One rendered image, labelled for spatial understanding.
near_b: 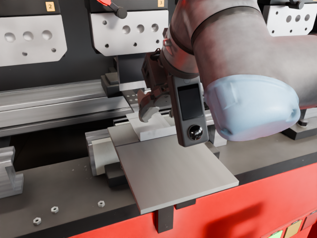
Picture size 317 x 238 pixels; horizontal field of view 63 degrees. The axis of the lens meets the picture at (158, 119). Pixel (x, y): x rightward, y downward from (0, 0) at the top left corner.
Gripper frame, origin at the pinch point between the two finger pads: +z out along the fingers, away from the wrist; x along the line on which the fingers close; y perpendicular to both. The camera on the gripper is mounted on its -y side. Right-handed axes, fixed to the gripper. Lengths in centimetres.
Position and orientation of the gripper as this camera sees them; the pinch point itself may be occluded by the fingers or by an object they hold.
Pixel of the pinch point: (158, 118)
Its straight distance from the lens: 54.6
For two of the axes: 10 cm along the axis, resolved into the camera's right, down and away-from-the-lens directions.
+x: -9.3, 1.7, -3.1
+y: -2.7, -9.1, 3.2
